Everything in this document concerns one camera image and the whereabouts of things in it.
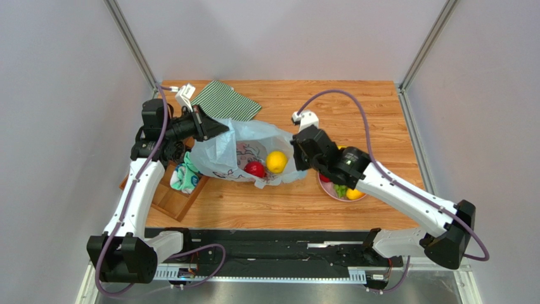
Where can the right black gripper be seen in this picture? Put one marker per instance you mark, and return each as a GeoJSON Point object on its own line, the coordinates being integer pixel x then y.
{"type": "Point", "coordinates": [301, 152]}

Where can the green grapes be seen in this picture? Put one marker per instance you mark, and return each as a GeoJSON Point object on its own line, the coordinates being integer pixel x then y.
{"type": "Point", "coordinates": [340, 190]}

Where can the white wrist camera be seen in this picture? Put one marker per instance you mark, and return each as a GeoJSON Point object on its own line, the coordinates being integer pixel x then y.
{"type": "Point", "coordinates": [305, 119]}
{"type": "Point", "coordinates": [183, 96]}

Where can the light blue plastic bag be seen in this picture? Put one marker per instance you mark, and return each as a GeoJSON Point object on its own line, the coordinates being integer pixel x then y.
{"type": "Point", "coordinates": [225, 156]}

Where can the red peach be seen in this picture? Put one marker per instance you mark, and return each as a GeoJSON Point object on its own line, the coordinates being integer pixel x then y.
{"type": "Point", "coordinates": [324, 178]}

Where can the pink plate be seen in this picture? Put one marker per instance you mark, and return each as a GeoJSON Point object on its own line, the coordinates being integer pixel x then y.
{"type": "Point", "coordinates": [328, 189]}

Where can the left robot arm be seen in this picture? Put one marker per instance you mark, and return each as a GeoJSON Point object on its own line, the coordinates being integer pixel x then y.
{"type": "Point", "coordinates": [121, 254]}

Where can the yellow lemon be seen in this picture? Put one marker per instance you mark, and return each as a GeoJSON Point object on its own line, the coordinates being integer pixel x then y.
{"type": "Point", "coordinates": [276, 162]}

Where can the red apple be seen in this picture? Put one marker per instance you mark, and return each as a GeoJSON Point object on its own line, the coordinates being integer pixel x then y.
{"type": "Point", "coordinates": [255, 168]}

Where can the green striped cloth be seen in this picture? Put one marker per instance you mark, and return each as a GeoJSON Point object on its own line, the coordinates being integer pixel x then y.
{"type": "Point", "coordinates": [219, 100]}

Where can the wooden compartment tray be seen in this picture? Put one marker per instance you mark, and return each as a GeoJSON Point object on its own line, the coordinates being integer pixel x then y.
{"type": "Point", "coordinates": [169, 206]}

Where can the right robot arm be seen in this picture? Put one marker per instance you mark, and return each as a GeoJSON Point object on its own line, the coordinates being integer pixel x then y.
{"type": "Point", "coordinates": [444, 228]}

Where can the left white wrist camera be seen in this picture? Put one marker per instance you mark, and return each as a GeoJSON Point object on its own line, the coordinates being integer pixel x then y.
{"type": "Point", "coordinates": [183, 96]}

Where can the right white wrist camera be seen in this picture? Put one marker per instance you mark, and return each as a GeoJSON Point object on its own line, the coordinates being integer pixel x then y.
{"type": "Point", "coordinates": [305, 119]}

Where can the yellow mango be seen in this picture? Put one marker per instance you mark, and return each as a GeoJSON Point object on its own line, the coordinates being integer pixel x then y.
{"type": "Point", "coordinates": [354, 194]}

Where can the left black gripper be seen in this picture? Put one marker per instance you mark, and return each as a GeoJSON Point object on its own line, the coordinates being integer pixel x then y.
{"type": "Point", "coordinates": [205, 127]}

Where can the teal white socks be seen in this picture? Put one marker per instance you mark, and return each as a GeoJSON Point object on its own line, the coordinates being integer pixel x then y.
{"type": "Point", "coordinates": [185, 176]}

